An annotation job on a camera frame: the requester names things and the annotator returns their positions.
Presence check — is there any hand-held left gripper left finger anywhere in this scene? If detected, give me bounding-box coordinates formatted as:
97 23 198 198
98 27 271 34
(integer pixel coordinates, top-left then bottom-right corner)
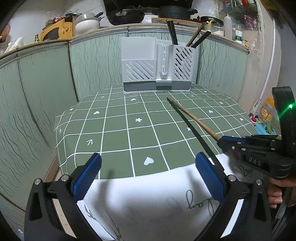
24 152 102 241

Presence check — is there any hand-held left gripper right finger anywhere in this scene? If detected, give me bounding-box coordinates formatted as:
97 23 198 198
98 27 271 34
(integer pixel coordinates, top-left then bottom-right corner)
195 152 274 241

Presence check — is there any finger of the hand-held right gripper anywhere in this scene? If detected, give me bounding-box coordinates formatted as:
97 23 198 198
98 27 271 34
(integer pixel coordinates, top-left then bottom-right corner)
216 140 248 155
220 135 282 145

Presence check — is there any black chopstick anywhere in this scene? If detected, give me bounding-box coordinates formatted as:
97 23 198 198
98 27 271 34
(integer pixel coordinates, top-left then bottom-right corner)
166 20 175 46
170 20 179 45
191 31 211 49
166 97 225 167

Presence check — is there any brown wooden chopstick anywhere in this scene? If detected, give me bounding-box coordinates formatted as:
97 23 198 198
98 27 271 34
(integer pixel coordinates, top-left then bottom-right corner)
186 25 204 47
169 97 221 141

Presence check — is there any white grey utensil holder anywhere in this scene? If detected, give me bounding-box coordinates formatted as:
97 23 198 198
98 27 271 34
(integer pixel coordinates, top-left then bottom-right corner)
121 37 197 95

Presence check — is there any person's right hand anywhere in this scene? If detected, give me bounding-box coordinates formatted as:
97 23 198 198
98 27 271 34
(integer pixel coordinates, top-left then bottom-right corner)
267 178 289 209

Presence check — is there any blue plastic container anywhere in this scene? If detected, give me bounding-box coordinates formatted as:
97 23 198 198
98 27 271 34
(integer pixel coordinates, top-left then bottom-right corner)
255 121 278 135

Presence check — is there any clear jar yellow lid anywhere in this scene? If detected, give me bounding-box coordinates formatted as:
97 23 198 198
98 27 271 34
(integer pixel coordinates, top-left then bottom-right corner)
260 97 278 124

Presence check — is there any green checkered tablecloth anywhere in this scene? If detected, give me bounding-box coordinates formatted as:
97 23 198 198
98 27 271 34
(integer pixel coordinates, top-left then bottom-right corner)
54 83 258 181

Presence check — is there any white pipe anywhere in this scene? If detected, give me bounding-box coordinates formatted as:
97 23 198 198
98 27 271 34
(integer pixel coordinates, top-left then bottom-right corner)
250 18 277 117

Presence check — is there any white bottle green label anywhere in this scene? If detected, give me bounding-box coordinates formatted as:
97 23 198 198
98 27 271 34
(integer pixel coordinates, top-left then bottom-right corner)
234 24 244 45

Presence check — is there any white squeeze bottle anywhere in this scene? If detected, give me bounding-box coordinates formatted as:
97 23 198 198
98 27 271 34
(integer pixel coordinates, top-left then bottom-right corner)
223 13 233 40

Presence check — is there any glass jar black lid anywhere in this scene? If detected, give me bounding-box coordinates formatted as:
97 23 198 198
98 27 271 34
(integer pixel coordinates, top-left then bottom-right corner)
211 20 225 37

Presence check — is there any wooden cutting board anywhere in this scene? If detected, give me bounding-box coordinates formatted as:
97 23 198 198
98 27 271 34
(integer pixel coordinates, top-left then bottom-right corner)
151 17 203 26

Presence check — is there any black cast iron pot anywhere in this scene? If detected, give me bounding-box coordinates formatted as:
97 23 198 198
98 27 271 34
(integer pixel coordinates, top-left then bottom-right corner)
157 6 199 20

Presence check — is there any white tissue paper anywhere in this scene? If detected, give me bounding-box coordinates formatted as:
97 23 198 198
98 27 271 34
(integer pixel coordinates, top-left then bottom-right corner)
4 37 25 55

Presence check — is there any white bowl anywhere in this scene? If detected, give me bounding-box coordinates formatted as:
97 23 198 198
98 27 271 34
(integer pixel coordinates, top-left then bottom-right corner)
75 12 101 36

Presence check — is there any black frying pan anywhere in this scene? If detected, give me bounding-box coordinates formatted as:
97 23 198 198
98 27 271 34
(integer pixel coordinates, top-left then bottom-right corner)
107 9 146 26

